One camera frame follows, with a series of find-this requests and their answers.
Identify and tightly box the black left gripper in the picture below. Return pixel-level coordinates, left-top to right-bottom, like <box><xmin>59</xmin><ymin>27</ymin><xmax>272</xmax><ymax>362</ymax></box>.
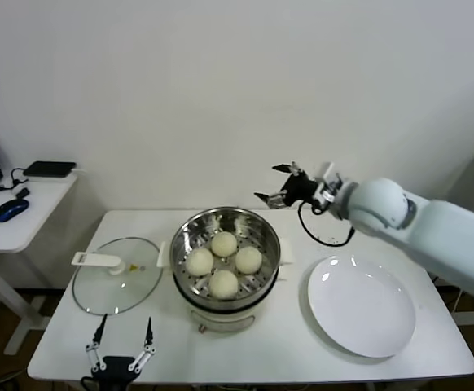
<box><xmin>84</xmin><ymin>314</ymin><xmax>157</xmax><ymax>391</ymax></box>

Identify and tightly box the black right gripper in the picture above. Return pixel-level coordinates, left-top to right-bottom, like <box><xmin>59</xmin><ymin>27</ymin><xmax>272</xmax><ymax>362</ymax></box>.
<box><xmin>253</xmin><ymin>161</ymin><xmax>319</xmax><ymax>209</ymax></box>

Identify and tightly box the white steamed baozi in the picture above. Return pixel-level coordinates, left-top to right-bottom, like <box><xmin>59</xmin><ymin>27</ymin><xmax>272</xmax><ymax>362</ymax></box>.
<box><xmin>210</xmin><ymin>231</ymin><xmax>238</xmax><ymax>258</ymax></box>
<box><xmin>235</xmin><ymin>246</ymin><xmax>263</xmax><ymax>275</ymax></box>
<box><xmin>185</xmin><ymin>247</ymin><xmax>215</xmax><ymax>278</ymax></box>
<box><xmin>208</xmin><ymin>269</ymin><xmax>239</xmax><ymax>301</ymax></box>

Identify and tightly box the perforated steel steamer basket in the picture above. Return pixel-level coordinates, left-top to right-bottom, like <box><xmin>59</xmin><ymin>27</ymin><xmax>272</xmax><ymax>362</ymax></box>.
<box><xmin>169</xmin><ymin>206</ymin><xmax>283</xmax><ymax>302</ymax></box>

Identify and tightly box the white electric cooker pot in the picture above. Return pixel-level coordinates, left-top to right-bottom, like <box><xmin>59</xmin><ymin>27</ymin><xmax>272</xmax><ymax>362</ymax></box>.
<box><xmin>156</xmin><ymin>239</ymin><xmax>295</xmax><ymax>333</ymax></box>

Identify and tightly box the white round plate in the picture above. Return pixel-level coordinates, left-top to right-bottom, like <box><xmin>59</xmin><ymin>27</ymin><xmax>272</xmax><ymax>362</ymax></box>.
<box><xmin>306</xmin><ymin>255</ymin><xmax>417</xmax><ymax>358</ymax></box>

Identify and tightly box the white side desk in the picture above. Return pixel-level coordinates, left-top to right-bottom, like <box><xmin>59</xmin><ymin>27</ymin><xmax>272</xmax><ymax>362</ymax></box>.
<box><xmin>0</xmin><ymin>173</ymin><xmax>78</xmax><ymax>355</ymax></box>

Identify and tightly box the blue computer mouse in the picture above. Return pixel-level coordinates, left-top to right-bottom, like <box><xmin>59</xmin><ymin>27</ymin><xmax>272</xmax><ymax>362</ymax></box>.
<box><xmin>0</xmin><ymin>199</ymin><xmax>29</xmax><ymax>223</ymax></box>

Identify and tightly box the black flat hard drive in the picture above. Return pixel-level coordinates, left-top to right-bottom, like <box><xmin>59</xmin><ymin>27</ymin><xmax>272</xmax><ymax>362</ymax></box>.
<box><xmin>22</xmin><ymin>160</ymin><xmax>77</xmax><ymax>178</ymax></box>

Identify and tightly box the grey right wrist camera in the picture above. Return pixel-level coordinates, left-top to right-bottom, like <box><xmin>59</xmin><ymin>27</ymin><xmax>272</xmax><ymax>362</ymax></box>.
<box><xmin>314</xmin><ymin>161</ymin><xmax>344</xmax><ymax>209</ymax></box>

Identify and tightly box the glass lid with white handle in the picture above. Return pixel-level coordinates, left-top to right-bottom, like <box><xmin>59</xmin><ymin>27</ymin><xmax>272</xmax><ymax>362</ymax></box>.
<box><xmin>72</xmin><ymin>236</ymin><xmax>165</xmax><ymax>317</ymax></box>

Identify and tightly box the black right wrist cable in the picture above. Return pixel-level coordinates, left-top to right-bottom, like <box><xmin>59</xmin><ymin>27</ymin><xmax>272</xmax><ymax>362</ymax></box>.
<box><xmin>297</xmin><ymin>199</ymin><xmax>356</xmax><ymax>248</ymax></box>

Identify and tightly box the thin black usb cable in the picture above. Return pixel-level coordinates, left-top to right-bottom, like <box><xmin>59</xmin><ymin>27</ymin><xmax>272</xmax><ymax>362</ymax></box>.
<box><xmin>0</xmin><ymin>166</ymin><xmax>27</xmax><ymax>191</ymax></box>

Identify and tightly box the white hanging cable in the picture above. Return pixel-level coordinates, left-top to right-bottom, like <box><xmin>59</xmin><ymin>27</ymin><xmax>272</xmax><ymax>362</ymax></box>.
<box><xmin>453</xmin><ymin>284</ymin><xmax>466</xmax><ymax>314</ymax></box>

